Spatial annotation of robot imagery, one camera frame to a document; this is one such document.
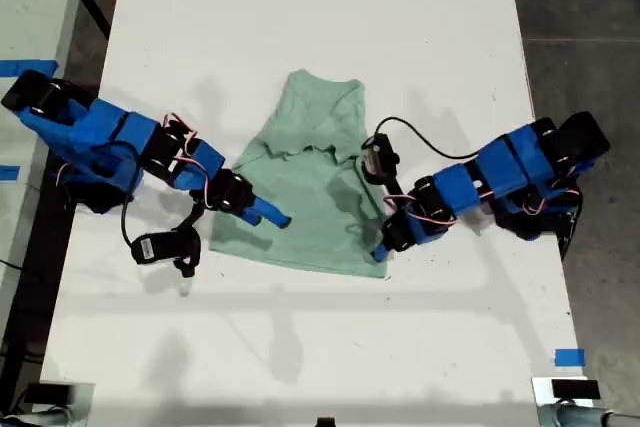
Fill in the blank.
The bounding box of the pale green T-shirt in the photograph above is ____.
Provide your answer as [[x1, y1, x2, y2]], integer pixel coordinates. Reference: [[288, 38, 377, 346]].
[[207, 68, 389, 281]]

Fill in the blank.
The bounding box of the shiny metal plate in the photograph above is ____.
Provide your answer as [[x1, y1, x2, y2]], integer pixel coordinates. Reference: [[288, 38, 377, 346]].
[[531, 375, 604, 411]]

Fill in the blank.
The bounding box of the square blue tape piece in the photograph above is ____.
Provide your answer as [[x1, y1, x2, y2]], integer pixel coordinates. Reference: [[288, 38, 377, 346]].
[[554, 348, 586, 368]]

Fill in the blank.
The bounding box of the black metal stand leg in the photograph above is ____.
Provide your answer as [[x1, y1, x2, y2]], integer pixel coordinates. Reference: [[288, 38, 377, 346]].
[[82, 0, 112, 41]]

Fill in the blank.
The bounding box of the small black box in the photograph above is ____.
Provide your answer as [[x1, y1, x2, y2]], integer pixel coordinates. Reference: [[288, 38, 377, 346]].
[[551, 379, 601, 401], [23, 383, 76, 404]]

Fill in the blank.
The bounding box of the long blue tape strip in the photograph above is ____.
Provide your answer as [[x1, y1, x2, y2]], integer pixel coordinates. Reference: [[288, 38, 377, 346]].
[[0, 60, 60, 78]]

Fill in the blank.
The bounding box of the pale teal clamp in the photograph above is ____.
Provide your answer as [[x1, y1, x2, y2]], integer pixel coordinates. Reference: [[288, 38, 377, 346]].
[[0, 405, 76, 427], [537, 402, 640, 427]]

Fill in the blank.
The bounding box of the pale side table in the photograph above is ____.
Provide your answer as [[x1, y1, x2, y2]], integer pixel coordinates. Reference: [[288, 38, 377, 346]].
[[0, 0, 92, 343]]

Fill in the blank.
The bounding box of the black camera stalk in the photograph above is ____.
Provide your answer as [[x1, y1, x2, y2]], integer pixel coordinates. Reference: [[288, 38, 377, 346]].
[[379, 176, 409, 203], [169, 199, 204, 279]]

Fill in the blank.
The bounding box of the black camera box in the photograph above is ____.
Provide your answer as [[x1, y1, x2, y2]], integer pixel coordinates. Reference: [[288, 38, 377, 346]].
[[360, 132, 401, 183], [130, 231, 176, 266]]

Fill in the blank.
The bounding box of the black camera cable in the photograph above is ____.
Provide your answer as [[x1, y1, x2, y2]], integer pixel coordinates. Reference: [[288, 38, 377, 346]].
[[374, 116, 484, 161], [102, 139, 144, 251]]

